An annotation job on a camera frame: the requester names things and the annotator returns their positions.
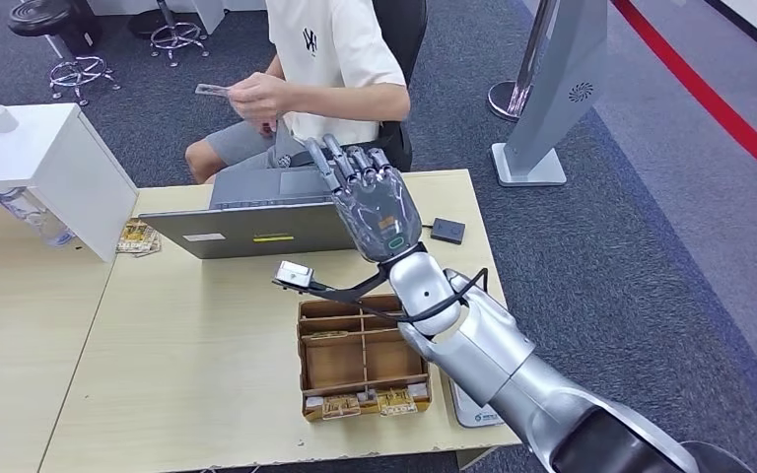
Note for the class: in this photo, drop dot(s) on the gold room key card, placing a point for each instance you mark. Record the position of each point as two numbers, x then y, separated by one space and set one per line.
396 403
340 408
326 336

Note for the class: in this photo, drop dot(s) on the small black square box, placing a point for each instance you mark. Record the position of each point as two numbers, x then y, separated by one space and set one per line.
448 232

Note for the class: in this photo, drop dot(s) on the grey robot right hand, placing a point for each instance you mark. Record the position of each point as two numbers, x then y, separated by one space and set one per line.
378 209

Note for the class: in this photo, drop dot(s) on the grey laptop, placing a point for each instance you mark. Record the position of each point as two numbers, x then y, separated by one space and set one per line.
254 232

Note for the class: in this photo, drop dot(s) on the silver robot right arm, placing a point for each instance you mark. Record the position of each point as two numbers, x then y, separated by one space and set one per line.
496 359

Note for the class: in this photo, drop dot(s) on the stack of gold cards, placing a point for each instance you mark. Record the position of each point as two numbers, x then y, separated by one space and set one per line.
135 238

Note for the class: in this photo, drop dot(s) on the grey kiosk stand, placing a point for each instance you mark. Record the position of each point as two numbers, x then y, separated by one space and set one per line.
561 65

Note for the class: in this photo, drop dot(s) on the black stool chrome base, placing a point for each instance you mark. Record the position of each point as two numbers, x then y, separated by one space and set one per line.
39 16

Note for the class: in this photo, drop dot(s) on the person's left hand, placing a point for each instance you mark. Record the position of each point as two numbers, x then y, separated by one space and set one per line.
261 98

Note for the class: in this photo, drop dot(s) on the person's right forearm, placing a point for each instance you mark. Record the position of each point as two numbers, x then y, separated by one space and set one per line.
276 66

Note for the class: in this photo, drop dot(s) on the person's left forearm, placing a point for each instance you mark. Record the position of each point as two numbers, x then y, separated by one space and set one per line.
352 101

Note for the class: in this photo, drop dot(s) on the black office chair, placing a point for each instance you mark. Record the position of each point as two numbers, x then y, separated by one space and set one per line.
404 33

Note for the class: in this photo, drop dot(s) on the clear plastic water bottle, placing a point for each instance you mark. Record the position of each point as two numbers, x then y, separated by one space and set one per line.
32 212

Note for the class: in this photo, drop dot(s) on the white grey card reader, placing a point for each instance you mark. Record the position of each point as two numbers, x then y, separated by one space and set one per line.
476 414

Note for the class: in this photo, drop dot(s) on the white ID card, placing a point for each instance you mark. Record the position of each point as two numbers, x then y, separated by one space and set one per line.
212 90

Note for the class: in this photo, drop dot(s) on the white cabinet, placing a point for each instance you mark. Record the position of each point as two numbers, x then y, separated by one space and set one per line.
58 170

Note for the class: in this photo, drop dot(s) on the white charger plug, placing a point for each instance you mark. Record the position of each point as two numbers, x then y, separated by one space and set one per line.
0 119

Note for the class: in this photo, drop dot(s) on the person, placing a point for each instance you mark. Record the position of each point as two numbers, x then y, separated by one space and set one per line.
333 59

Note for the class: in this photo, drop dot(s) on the black camera bracket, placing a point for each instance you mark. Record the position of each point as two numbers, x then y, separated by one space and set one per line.
346 294

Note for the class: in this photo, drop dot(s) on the chrome stanchion post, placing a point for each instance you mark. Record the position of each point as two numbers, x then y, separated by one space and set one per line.
535 39

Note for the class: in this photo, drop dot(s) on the white furniture panel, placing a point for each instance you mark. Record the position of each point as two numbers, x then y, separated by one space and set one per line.
212 13

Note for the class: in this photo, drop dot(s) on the black bag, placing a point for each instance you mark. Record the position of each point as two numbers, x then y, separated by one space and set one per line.
84 33

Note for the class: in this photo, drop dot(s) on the chrome base stool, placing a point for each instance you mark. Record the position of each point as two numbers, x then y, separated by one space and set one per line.
166 13

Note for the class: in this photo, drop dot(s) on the wooden compartment organizer box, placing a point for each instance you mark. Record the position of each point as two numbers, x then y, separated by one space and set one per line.
336 365

